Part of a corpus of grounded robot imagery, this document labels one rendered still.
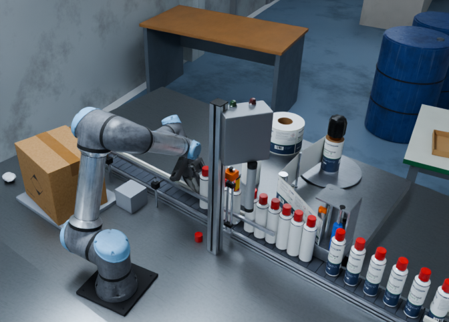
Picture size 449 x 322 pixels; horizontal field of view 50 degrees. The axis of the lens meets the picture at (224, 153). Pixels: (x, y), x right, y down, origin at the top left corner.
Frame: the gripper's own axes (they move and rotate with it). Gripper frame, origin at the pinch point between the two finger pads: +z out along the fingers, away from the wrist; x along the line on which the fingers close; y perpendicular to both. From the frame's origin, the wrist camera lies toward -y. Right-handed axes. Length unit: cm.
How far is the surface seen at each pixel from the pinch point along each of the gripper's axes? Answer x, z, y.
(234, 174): -34.0, -10.6, -8.5
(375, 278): -72, 37, -2
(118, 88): 248, -46, 164
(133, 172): 36.0, -14.3, -1.3
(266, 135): -53, -22, -5
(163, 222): 11.5, 5.4, -14.6
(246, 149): -47, -20, -11
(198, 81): 223, -20, 247
